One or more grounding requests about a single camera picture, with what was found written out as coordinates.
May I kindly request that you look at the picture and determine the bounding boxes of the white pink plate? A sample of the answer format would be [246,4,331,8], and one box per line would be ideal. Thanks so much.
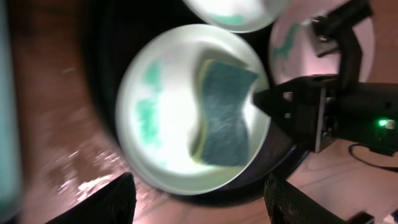
[268,0,376,86]

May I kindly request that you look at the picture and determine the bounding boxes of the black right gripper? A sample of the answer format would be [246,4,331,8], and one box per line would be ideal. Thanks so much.
[253,0,397,152]

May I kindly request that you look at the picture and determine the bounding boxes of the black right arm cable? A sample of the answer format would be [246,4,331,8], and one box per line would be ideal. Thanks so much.
[347,142,398,174]

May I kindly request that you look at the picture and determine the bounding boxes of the green and yellow sponge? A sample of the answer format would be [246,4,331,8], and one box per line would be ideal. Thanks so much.
[191,60,258,167]

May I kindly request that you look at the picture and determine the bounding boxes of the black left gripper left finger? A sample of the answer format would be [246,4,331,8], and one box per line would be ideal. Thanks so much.
[49,172,137,224]

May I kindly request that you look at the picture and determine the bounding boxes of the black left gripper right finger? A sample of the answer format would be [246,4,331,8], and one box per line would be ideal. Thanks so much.
[264,174,345,224]

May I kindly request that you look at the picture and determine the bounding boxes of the mint green plate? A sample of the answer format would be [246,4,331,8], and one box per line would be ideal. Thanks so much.
[116,24,269,195]
[183,0,290,33]

